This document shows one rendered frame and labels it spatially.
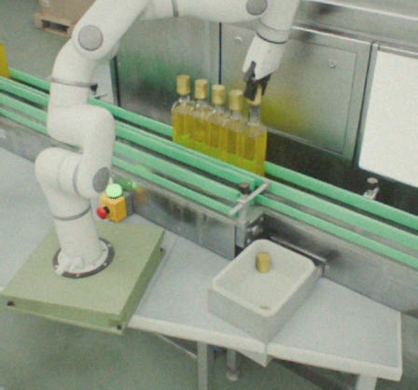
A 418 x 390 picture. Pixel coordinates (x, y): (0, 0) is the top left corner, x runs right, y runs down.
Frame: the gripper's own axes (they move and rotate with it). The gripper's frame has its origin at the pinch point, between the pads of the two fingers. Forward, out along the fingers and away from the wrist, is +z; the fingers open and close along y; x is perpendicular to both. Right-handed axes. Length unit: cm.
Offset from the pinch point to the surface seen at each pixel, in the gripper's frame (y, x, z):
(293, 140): -12.2, 9.8, 15.9
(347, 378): -15, 58, 90
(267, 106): -12.9, -1.2, 11.3
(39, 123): 13, -66, 46
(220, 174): 6.1, 0.3, 24.8
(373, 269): 6, 47, 23
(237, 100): 0.9, -3.6, 5.0
